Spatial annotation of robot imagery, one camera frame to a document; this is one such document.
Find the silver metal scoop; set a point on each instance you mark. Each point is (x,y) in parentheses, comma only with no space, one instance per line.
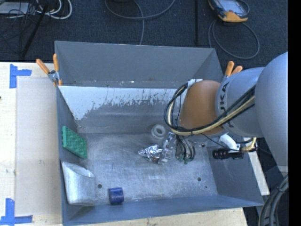
(78,185)

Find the blue cylinder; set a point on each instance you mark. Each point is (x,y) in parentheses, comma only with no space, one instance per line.
(116,195)

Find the dark green flat block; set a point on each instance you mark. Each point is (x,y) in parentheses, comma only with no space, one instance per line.
(74,143)

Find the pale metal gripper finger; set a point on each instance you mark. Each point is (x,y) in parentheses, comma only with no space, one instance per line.
(166,156)
(169,140)

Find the pale wood board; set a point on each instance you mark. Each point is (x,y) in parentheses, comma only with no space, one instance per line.
(35,138)

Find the grey metal bin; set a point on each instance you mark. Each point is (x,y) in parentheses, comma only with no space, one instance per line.
(131,173)

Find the crumpled silver foil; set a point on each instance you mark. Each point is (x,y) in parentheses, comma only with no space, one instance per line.
(150,152)

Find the black cylinder on white bracket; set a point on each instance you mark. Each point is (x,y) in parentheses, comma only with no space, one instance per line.
(221,154)

